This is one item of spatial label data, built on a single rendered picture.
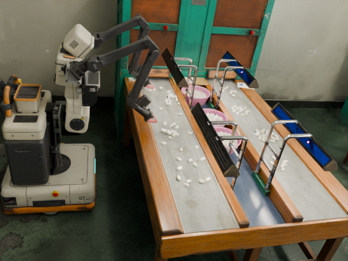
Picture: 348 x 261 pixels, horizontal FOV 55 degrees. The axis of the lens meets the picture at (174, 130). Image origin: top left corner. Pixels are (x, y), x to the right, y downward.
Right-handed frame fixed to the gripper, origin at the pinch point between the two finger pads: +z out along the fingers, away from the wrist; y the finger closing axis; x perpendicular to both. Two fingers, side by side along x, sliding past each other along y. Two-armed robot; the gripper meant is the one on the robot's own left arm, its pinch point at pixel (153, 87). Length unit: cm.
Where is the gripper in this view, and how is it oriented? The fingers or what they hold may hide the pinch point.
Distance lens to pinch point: 283.5
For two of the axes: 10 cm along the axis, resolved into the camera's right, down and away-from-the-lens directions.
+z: 6.6, 5.3, 5.4
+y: -2.2, -5.6, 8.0
